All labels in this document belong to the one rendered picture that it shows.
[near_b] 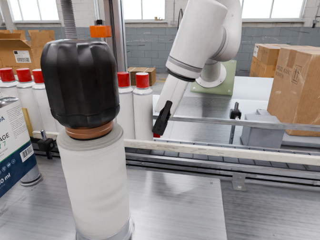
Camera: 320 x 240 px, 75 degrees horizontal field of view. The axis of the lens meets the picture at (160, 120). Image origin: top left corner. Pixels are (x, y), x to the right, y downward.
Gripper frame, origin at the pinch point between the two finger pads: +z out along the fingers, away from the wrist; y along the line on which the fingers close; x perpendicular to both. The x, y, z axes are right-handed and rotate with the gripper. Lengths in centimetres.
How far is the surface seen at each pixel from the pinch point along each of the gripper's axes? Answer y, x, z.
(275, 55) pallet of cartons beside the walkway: -311, 123, -30
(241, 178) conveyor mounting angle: 5.5, 23.8, 2.1
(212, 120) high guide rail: -3.4, 12.6, -6.0
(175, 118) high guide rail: -3.4, 3.1, -2.4
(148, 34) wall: -551, -126, 31
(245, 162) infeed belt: 3.3, 23.3, -1.5
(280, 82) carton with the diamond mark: -36, 37, -19
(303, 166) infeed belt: 2.9, 36.0, -6.0
